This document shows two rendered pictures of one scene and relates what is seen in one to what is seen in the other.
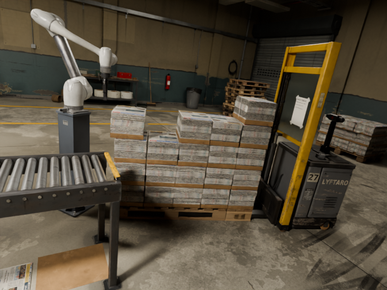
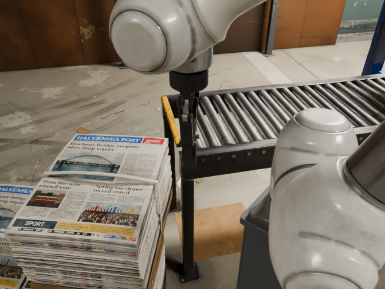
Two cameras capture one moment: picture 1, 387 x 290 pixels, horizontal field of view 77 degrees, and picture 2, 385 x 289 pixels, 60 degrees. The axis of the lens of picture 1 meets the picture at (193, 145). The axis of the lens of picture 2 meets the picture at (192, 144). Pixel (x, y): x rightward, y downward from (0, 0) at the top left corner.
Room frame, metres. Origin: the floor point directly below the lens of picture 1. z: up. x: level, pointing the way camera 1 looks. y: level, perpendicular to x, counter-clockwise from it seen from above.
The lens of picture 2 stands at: (2.75, 1.04, 1.61)
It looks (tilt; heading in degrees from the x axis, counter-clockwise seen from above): 35 degrees down; 198
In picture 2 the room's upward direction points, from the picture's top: straight up
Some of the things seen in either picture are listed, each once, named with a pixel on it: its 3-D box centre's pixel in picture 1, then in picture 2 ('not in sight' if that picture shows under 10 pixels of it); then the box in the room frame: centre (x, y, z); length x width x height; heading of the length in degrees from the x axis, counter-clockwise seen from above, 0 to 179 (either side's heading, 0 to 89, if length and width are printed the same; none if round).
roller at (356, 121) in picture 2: not in sight; (338, 106); (1.08, 1.28, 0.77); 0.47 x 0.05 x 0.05; 31
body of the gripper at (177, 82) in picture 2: (105, 78); (188, 88); (2.18, 0.85, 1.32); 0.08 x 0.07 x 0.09; 11
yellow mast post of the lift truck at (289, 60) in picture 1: (273, 125); not in sight; (2.85, -0.91, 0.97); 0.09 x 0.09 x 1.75; 11
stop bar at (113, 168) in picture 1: (112, 164); (171, 118); (1.51, 0.53, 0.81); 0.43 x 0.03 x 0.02; 31
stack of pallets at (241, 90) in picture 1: (245, 99); not in sight; (8.91, -1.63, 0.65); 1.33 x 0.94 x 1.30; 125
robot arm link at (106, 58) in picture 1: (106, 56); not in sight; (2.19, 0.85, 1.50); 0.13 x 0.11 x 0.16; 5
